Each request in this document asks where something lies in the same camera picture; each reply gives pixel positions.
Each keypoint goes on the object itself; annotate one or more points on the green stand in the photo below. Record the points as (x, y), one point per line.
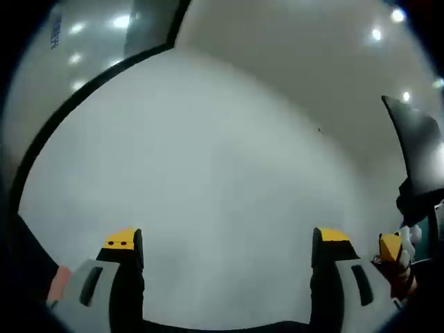
(425, 243)

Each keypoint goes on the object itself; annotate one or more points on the black wall frame strip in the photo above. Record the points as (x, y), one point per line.
(86, 83)

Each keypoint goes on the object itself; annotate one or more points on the person's left hand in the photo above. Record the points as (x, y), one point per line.
(59, 282)

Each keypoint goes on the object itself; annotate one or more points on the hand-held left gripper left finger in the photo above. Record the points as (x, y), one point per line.
(107, 277)

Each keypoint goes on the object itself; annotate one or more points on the black monitor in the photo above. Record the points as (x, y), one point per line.
(419, 145)

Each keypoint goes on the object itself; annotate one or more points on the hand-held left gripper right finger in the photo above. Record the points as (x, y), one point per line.
(347, 295)

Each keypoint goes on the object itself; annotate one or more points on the round ceiling light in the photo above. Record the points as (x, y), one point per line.
(398, 15)
(376, 34)
(438, 83)
(406, 96)

